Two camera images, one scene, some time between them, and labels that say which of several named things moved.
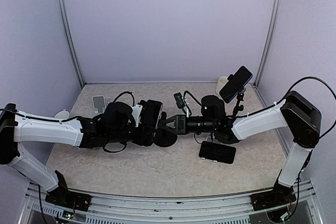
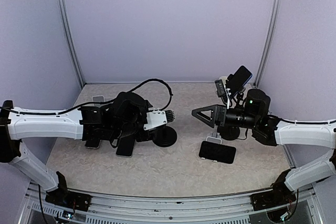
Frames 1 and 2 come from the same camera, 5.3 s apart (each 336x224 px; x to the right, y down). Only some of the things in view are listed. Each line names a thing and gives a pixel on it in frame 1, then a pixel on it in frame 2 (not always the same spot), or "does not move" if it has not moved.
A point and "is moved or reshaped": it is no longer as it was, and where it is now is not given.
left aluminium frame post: (65, 30) does not move
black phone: (150, 113) is moved or reshaped
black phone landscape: (215, 151) does not move
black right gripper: (182, 126) to (220, 121)
